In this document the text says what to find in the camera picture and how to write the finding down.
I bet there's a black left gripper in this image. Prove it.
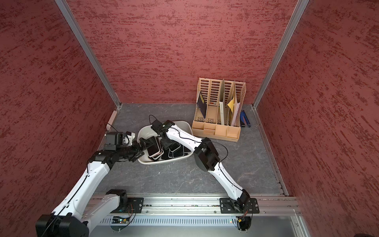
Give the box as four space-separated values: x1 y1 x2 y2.
116 138 154 162

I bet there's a white case phone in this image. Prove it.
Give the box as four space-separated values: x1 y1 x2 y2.
161 142 191 160

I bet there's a white plastic storage box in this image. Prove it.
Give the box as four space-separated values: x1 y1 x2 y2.
137 120 194 165

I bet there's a pink case phone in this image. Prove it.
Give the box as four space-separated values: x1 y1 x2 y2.
147 136 164 162

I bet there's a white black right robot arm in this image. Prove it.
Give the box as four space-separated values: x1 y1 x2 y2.
152 120 250 213

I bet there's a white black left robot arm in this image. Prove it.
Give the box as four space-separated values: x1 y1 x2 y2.
36 142 147 237

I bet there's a dark blue booklet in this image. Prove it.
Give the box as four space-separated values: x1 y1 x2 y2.
197 92 207 118

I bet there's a beige plastic desk organizer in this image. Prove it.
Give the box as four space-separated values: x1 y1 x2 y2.
191 78 246 142

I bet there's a beige file folder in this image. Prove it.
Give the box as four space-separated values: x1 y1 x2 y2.
219 80 225 125

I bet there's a yellow paper envelope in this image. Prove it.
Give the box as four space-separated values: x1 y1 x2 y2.
228 96 236 114

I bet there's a pale pink file folder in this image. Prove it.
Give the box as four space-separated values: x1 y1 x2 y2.
230 87 240 126

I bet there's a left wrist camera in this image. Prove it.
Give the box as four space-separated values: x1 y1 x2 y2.
103 131 136 151

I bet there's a pink block at wall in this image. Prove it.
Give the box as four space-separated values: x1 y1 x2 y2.
106 111 118 131

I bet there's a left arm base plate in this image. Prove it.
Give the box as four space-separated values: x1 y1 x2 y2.
115 197 145 214

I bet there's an aluminium front rail frame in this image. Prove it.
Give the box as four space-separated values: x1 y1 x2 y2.
76 193 311 237

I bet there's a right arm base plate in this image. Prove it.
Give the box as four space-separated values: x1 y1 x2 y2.
220 198 260 214

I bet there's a left aluminium corner post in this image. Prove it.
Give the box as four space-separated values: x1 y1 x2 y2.
55 0 121 110

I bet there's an aluminium corner post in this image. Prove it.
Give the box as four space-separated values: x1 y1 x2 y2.
55 0 121 110
252 0 309 110

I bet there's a right aluminium corner post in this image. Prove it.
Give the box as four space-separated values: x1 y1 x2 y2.
252 0 309 110

